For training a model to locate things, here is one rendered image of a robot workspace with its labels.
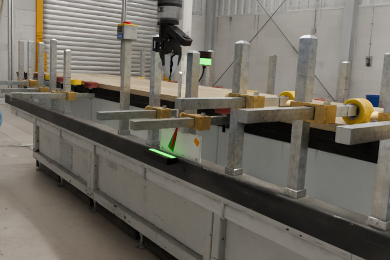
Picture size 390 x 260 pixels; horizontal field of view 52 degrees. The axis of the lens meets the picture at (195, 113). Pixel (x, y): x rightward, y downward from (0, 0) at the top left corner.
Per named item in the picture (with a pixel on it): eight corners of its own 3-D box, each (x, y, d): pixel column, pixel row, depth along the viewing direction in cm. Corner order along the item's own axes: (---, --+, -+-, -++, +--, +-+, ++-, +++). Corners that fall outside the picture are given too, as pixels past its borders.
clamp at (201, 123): (199, 130, 142) (200, 116, 141) (177, 125, 152) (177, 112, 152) (211, 129, 145) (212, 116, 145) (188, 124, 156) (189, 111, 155)
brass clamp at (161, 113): (159, 121, 161) (160, 109, 160) (142, 116, 171) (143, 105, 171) (172, 121, 165) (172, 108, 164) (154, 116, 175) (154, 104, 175)
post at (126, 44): (121, 135, 188) (125, 39, 183) (116, 133, 192) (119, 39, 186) (130, 134, 191) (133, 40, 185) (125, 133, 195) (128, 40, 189)
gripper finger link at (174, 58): (168, 78, 152) (169, 54, 151) (177, 79, 148) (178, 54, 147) (161, 78, 150) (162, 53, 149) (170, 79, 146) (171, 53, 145)
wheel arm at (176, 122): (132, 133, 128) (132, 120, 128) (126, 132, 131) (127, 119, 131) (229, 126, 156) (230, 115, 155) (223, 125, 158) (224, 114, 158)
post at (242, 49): (233, 188, 131) (242, 40, 125) (225, 185, 133) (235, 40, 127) (239, 186, 133) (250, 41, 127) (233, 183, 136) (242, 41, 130)
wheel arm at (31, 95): (22, 100, 226) (22, 93, 225) (21, 99, 228) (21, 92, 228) (94, 99, 253) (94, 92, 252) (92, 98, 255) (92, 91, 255)
